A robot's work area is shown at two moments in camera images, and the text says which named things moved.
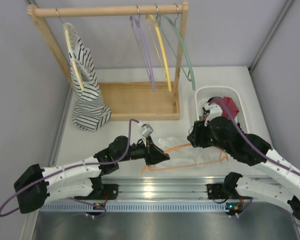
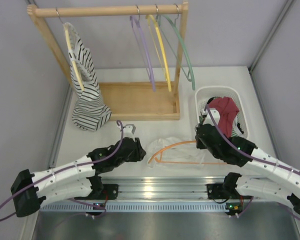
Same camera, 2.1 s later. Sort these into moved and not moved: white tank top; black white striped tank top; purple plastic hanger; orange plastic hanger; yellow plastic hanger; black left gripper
Moved: black left gripper; orange plastic hanger
Not moved: yellow plastic hanger; black white striped tank top; purple plastic hanger; white tank top
